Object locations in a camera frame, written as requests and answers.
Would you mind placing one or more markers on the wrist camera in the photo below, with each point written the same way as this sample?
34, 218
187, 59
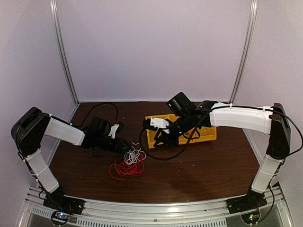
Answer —
115, 129
154, 124

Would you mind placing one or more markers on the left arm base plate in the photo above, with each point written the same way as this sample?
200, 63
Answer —
69, 205

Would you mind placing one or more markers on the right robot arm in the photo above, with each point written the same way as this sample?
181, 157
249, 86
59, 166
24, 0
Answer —
269, 120

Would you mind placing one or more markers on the front aluminium rail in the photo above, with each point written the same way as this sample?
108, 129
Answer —
208, 213

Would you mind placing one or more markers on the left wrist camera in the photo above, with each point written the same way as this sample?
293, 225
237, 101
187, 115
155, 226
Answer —
115, 129

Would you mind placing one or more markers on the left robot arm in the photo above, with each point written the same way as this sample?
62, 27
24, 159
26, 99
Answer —
35, 127

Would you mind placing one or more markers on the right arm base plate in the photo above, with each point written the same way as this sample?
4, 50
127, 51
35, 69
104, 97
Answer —
245, 203

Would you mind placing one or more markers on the right aluminium frame post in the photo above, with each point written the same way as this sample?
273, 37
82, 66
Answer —
252, 17

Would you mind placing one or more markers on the left aluminium frame post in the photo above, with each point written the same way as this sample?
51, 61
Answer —
62, 52

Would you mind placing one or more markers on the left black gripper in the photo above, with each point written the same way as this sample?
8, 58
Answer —
120, 145

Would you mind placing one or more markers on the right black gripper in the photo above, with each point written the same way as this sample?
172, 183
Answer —
170, 142

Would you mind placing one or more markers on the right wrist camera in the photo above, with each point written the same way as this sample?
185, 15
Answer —
154, 124

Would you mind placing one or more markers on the aluminium frame post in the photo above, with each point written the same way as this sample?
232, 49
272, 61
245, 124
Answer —
252, 17
62, 52

